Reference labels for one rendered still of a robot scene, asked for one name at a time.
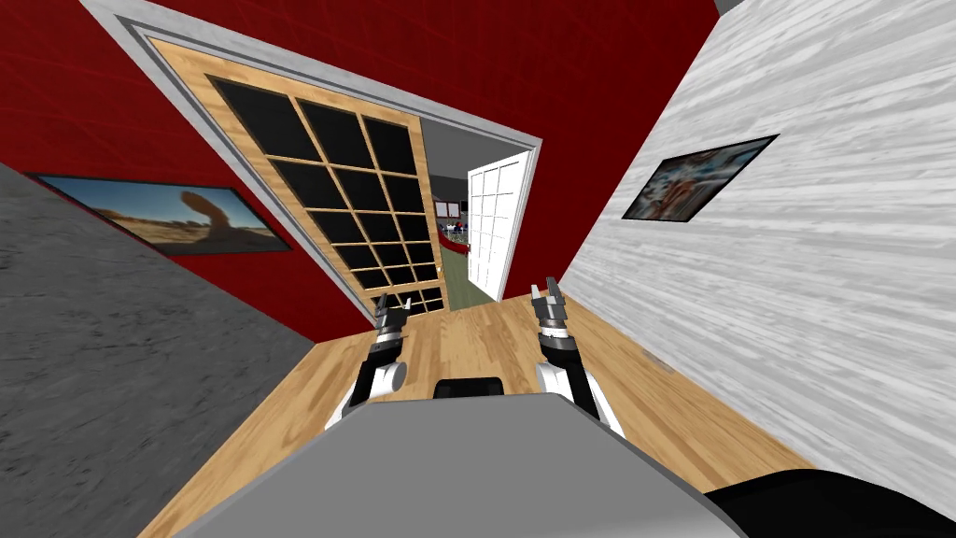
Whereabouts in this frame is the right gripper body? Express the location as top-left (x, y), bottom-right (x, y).
top-left (531, 298), bottom-right (569, 333)

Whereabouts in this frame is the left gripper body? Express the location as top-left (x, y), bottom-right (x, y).
top-left (373, 307), bottom-right (410, 337)

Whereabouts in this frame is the white panelled door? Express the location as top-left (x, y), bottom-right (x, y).
top-left (466, 150), bottom-right (532, 304)

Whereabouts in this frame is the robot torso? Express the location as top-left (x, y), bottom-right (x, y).
top-left (173, 377), bottom-right (749, 538)

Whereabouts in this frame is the dark-framed colourful picture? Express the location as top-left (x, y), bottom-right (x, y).
top-left (621, 134), bottom-right (781, 224)

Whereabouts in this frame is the wooden door with dark panes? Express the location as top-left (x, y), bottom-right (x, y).
top-left (148, 36), bottom-right (451, 319)

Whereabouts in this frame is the desert landscape picture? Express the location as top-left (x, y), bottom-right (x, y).
top-left (25, 172), bottom-right (293, 259)

